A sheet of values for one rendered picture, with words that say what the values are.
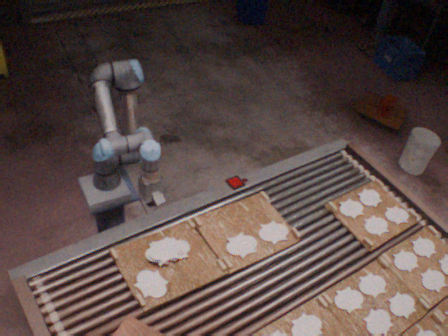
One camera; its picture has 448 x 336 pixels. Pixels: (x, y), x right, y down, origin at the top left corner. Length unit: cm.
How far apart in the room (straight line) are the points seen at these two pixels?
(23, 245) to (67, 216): 40
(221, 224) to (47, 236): 161
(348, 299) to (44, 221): 231
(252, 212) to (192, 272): 47
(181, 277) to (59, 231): 162
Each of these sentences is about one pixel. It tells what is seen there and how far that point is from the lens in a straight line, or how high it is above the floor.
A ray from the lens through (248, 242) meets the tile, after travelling 209.
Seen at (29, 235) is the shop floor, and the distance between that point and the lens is 342.
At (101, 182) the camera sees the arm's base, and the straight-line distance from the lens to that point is 230.
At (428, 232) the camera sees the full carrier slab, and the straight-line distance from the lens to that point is 253.
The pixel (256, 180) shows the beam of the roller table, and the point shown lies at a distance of 243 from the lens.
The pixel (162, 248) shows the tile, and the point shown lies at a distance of 199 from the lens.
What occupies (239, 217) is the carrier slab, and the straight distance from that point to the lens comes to 219.
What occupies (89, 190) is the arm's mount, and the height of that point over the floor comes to 92.
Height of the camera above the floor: 255
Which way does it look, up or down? 48 degrees down
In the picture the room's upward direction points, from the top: 8 degrees clockwise
